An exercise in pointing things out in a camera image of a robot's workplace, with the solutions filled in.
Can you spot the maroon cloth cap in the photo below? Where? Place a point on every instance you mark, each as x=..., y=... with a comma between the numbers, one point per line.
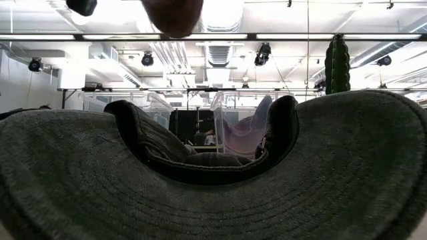
x=173, y=16
x=247, y=136

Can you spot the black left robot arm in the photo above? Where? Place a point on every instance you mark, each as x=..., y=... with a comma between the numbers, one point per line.
x=81, y=6

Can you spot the clear plastic bin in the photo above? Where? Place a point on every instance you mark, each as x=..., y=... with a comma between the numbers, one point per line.
x=156, y=106
x=219, y=110

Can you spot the person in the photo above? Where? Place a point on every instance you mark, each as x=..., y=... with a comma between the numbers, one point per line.
x=209, y=137

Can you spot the black partition panel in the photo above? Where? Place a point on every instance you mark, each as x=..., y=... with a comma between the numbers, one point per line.
x=183, y=125

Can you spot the black ceiling spotlight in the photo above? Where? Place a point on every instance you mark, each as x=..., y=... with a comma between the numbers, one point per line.
x=384, y=60
x=147, y=59
x=263, y=53
x=35, y=64

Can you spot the dark grey cloth cap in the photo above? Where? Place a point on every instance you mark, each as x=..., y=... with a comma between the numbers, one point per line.
x=213, y=206

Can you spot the green cactus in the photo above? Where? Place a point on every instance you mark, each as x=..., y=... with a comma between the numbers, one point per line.
x=338, y=66

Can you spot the white ceiling unit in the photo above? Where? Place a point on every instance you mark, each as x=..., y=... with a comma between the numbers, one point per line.
x=72, y=76

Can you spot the black aluminium rig frame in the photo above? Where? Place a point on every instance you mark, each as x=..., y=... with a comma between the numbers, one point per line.
x=78, y=37

